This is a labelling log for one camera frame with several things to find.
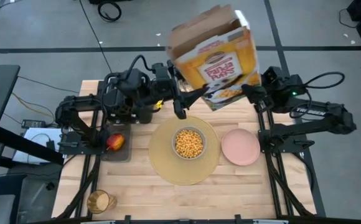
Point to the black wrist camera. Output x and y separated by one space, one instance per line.
160 72
275 77

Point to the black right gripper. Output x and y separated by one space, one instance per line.
266 101

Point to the amber ribbed glass tumbler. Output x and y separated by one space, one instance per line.
101 202

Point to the black metal rig frame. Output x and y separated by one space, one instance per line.
199 222

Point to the yellow tape tag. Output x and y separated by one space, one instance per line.
159 104

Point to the pink round plate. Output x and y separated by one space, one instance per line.
241 147

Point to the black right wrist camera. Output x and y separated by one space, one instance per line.
275 77

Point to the black four-slot toaster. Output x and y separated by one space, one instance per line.
143 116

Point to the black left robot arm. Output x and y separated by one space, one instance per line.
84 102

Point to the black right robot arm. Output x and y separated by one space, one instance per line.
317 112

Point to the white light bar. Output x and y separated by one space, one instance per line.
270 221
99 222

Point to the black power adapter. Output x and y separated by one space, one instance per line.
32 124

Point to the round woven yellow placemat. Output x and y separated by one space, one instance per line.
180 171

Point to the black plug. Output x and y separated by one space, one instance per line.
49 186

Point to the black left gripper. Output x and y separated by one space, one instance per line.
168 90

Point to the dark blue chair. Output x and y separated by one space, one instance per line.
3 208

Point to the dark grey tray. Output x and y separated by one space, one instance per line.
118 155

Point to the yellow cereal puffs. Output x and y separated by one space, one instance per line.
189 143

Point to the red yellow apple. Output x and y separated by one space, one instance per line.
115 142

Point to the grey ceramic bowl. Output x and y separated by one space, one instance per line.
173 146

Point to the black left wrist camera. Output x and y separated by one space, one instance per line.
160 72

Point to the white paper board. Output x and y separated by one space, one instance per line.
35 149

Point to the yellow Panda Puffs cereal box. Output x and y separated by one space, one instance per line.
218 56

